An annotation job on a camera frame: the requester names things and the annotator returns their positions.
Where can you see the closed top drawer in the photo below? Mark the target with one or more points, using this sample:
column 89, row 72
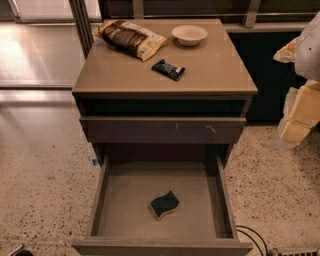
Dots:
column 170, row 130

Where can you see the brown drawer cabinet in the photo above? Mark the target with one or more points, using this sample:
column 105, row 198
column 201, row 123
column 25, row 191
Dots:
column 216, row 83

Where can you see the dark blue snack packet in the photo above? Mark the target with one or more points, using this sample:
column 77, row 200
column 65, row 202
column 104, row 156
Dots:
column 170, row 71

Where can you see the open middle drawer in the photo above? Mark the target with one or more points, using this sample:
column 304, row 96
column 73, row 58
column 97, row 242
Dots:
column 122, row 223

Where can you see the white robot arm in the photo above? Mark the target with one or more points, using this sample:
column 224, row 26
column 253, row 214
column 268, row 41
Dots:
column 307, row 58

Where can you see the green yellow sponge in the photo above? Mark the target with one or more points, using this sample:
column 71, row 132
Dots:
column 164, row 205

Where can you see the brown chip bag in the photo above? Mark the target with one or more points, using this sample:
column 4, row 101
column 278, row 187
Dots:
column 130, row 37

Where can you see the white bowl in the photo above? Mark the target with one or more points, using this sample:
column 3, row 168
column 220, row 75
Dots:
column 189, row 35

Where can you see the blue tape piece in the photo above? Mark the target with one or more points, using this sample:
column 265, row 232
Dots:
column 95, row 162

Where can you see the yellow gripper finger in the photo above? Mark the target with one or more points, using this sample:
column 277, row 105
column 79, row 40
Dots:
column 301, row 113
column 287, row 53

